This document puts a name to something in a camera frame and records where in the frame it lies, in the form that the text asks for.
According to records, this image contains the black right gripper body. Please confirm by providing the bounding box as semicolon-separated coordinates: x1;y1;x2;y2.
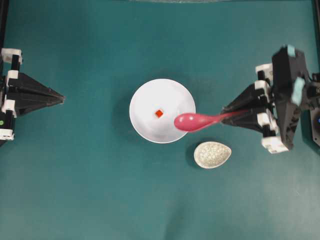
254;44;320;155

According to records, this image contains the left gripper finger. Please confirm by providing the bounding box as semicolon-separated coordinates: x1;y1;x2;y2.
7;96;65;118
7;72;65;100

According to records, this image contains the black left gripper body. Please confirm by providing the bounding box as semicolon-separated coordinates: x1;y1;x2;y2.
0;48;23;147

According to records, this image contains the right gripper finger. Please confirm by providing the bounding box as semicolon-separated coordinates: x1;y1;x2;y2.
221;109;272;138
222;82;271;113

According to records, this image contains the pink plastic spoon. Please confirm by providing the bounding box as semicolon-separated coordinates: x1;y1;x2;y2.
173;110;248;133

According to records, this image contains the small red block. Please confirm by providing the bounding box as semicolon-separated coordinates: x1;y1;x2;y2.
155;109;164;118

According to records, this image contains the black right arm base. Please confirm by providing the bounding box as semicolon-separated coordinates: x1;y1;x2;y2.
310;108;320;146

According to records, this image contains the speckled ceramic spoon rest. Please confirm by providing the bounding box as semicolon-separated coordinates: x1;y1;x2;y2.
193;141;232;169

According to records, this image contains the white round bowl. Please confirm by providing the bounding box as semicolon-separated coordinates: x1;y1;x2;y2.
129;78;196;144

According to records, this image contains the black left frame rail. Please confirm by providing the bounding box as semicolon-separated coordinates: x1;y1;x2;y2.
0;0;9;49

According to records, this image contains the black frame rail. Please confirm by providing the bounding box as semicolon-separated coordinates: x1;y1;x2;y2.
0;0;9;49
311;0;320;62

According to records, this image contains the black right frame rail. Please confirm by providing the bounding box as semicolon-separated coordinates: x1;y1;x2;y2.
311;0;320;62

